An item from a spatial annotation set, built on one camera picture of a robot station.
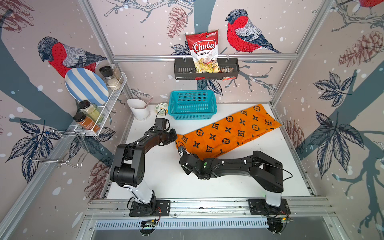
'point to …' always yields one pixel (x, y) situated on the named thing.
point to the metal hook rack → (61, 148)
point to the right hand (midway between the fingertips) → (184, 160)
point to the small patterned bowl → (161, 106)
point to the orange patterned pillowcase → (224, 135)
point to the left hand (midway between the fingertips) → (180, 133)
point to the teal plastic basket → (192, 104)
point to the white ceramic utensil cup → (139, 108)
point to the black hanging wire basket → (185, 68)
